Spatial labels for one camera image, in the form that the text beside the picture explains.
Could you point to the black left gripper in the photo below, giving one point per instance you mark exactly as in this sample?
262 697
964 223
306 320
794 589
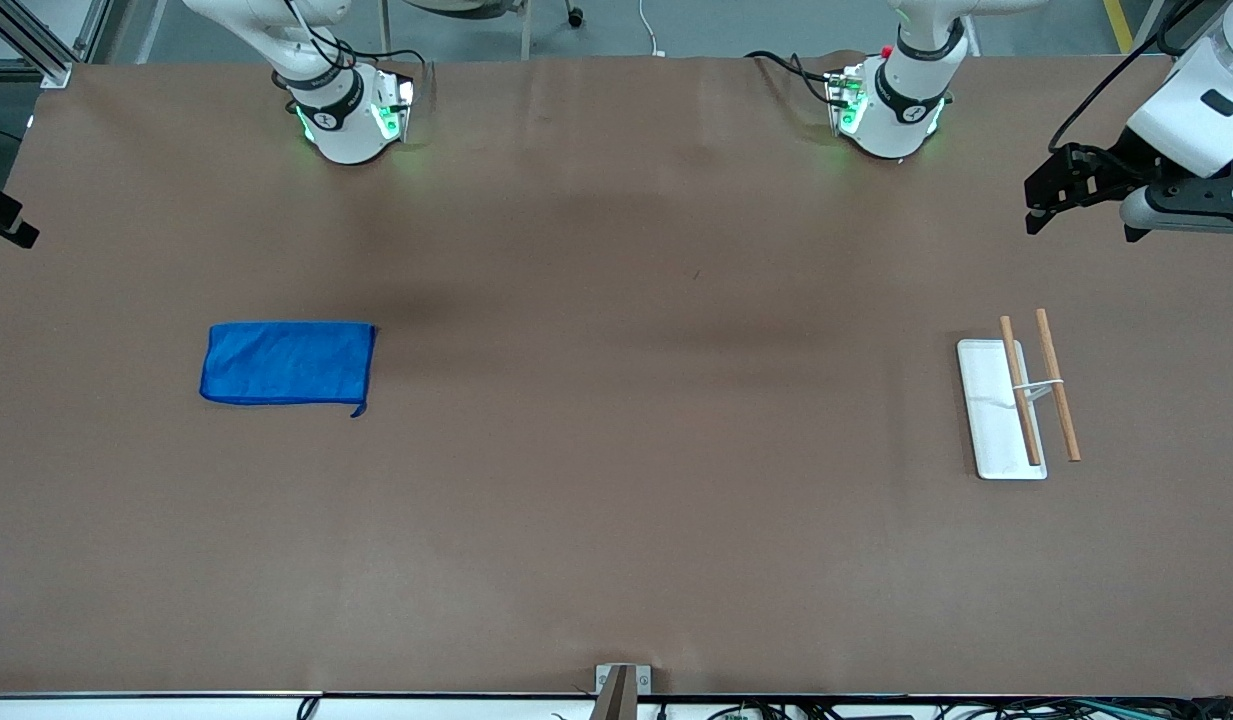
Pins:
1116 161

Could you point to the blue microfibre towel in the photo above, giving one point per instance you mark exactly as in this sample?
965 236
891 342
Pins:
286 362

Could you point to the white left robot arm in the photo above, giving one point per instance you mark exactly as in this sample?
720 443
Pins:
901 110

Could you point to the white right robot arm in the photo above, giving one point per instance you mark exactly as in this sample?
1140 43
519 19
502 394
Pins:
341 120

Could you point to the white rack with wooden bars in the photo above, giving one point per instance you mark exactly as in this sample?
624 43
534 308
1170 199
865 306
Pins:
996 420

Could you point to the aluminium frame profile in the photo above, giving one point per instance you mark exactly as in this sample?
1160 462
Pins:
36 45

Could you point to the grey metal table bracket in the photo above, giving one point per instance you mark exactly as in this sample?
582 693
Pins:
622 690

